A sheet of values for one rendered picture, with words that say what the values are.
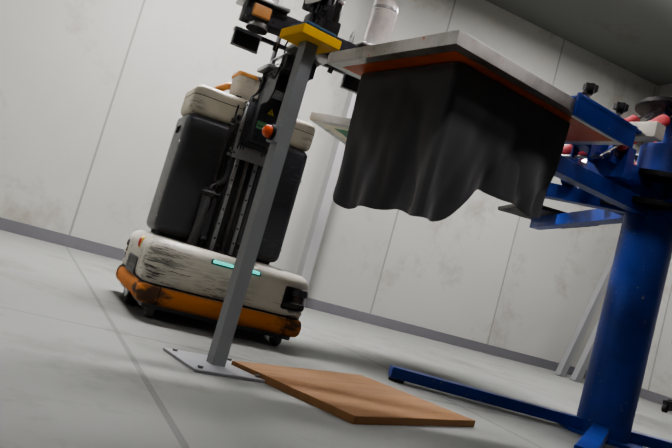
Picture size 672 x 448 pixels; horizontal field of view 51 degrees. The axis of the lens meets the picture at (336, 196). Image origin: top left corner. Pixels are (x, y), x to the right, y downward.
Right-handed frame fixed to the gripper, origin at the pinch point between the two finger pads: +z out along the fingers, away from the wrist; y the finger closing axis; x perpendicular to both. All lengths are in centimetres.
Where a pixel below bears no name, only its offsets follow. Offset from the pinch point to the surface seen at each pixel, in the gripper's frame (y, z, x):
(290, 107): 2.1, 25.8, -1.0
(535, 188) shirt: 34, 27, 67
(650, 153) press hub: 12, -11, 152
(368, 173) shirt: 7.4, 35.9, 26.7
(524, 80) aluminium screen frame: 41, 3, 44
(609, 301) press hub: 9, 48, 152
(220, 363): 2, 97, 0
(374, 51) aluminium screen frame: 7.3, 2.2, 17.2
